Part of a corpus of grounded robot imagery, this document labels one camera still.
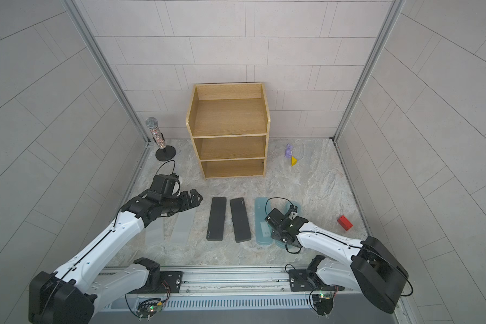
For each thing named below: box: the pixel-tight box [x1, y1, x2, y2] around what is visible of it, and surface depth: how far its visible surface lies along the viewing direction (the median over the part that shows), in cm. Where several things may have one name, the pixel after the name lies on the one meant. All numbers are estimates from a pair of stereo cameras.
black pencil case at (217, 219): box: [206, 197, 227, 242], surface depth 87 cm
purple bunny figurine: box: [284, 143, 293, 158], surface depth 110 cm
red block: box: [336, 214, 354, 231], surface depth 86 cm
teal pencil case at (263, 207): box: [255, 196, 274, 246], surface depth 85 cm
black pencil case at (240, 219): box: [229, 197, 252, 243], surface depth 87 cm
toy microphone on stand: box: [145, 116, 177, 162], surface depth 101 cm
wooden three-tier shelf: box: [185, 82, 271, 180], surface depth 91 cm
